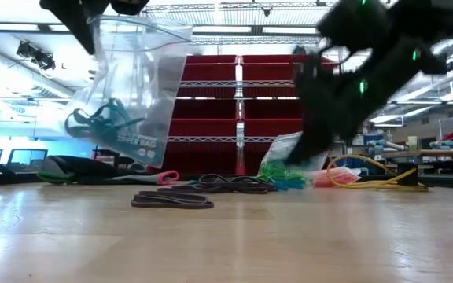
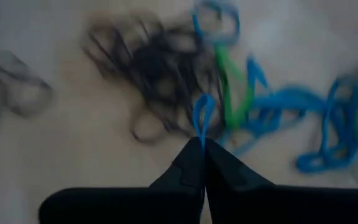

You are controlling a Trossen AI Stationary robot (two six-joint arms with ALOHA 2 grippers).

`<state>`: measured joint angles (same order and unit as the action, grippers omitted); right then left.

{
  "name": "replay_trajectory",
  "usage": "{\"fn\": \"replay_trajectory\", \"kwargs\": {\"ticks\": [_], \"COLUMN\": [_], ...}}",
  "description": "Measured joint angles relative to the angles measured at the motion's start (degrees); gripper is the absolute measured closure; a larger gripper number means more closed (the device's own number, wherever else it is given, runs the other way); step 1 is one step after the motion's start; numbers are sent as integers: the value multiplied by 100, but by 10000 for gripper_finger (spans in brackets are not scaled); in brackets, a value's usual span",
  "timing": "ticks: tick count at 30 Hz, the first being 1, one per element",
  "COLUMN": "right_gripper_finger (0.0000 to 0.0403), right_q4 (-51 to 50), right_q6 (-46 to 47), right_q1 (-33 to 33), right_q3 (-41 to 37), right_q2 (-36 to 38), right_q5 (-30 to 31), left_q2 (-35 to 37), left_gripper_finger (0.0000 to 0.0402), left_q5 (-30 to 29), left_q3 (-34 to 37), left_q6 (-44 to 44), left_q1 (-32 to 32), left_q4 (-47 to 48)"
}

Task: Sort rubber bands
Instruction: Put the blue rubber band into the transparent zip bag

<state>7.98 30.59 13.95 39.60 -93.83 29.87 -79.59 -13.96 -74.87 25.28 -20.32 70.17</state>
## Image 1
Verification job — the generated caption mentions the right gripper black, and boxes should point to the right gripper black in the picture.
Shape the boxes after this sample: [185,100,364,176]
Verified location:
[285,53,393,166]

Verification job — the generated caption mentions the clear zip bag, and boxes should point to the clear zip bag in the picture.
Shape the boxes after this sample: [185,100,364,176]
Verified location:
[63,14,194,170]
[311,166,363,188]
[257,131,330,186]

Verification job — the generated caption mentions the orange rubber bands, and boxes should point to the orange rubber bands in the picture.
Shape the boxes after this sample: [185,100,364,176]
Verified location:
[315,168,355,187]

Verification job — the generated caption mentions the green rubber bands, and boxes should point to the green rubber bands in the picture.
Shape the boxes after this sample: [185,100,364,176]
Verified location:
[260,158,297,184]

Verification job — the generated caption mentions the blue rubber bands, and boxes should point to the blue rubber bands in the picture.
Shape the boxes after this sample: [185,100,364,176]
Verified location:
[272,178,307,193]
[64,97,148,142]

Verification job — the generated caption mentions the dark rubber bands pile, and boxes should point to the dark rubber bands pile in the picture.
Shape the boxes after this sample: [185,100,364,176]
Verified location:
[157,172,279,196]

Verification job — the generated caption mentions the loose dark rubber bands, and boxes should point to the loose dark rubber bands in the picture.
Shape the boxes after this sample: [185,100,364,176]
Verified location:
[130,189,215,210]

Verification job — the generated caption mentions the blue storage bin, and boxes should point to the blue storage bin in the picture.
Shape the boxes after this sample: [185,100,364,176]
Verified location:
[335,156,370,177]

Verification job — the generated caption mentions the blue bin with white label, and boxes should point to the blue bin with white label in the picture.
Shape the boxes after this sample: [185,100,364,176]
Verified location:
[352,134,376,148]

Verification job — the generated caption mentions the pale blue cylindrical part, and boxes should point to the pale blue cylindrical part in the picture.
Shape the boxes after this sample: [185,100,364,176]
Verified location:
[367,138,408,156]
[429,139,453,152]

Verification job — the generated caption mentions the pink loop-shaped object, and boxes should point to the pink loop-shaped object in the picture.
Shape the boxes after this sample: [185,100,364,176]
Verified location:
[157,169,181,186]

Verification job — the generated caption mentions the computer monitor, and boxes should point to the computer monitor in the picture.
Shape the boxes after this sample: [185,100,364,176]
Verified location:
[6,148,49,173]

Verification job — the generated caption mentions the black bundle with green edge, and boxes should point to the black bundle with green edge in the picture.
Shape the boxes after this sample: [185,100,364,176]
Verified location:
[36,153,160,186]

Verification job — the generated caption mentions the yellow cable coil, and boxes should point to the yellow cable coil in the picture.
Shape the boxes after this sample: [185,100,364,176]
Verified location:
[326,153,431,193]

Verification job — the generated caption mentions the chrome wire shelf rack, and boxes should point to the chrome wire shelf rack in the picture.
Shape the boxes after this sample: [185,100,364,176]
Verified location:
[134,2,349,176]

